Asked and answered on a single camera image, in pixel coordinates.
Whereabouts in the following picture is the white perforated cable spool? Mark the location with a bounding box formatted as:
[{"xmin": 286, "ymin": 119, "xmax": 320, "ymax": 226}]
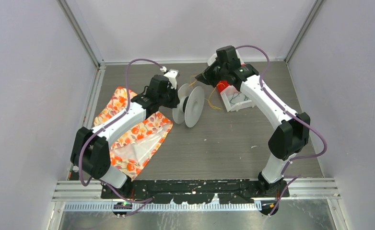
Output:
[{"xmin": 172, "ymin": 83, "xmax": 205, "ymax": 128}]

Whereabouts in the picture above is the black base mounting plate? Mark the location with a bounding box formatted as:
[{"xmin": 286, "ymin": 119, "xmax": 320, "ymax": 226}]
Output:
[{"xmin": 101, "ymin": 179, "xmax": 289, "ymax": 205}]

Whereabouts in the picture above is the white plastic bin with blue wire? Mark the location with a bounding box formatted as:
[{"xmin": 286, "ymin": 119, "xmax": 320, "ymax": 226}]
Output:
[{"xmin": 207, "ymin": 53, "xmax": 218, "ymax": 67}]

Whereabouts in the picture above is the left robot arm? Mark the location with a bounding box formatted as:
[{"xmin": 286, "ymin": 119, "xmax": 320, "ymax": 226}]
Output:
[{"xmin": 70, "ymin": 70, "xmax": 181, "ymax": 198}]

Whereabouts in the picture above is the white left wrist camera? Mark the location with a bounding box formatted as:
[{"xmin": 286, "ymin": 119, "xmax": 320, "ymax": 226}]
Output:
[{"xmin": 160, "ymin": 66, "xmax": 180, "ymax": 89}]

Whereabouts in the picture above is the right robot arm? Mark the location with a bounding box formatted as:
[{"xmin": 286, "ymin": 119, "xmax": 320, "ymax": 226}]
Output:
[{"xmin": 195, "ymin": 46, "xmax": 310, "ymax": 197}]

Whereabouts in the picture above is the red plastic bin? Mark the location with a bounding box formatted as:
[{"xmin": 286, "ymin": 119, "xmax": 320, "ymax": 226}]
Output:
[{"xmin": 216, "ymin": 80, "xmax": 230, "ymax": 92}]

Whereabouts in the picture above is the aluminium frame rail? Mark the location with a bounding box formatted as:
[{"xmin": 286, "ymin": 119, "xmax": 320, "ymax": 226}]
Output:
[{"xmin": 52, "ymin": 178, "xmax": 341, "ymax": 215}]

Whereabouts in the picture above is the green wire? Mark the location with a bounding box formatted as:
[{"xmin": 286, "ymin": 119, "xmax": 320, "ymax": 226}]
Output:
[{"xmin": 229, "ymin": 91, "xmax": 249, "ymax": 105}]

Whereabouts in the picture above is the yellow wire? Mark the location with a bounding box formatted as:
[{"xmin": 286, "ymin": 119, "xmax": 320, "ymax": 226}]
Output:
[{"xmin": 189, "ymin": 75, "xmax": 223, "ymax": 111}]

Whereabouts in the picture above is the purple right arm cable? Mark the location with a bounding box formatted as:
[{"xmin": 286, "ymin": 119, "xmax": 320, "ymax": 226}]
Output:
[{"xmin": 235, "ymin": 45, "xmax": 328, "ymax": 218}]

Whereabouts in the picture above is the floral orange cloth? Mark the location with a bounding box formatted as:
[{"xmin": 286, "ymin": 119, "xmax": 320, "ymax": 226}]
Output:
[{"xmin": 94, "ymin": 87, "xmax": 173, "ymax": 180}]

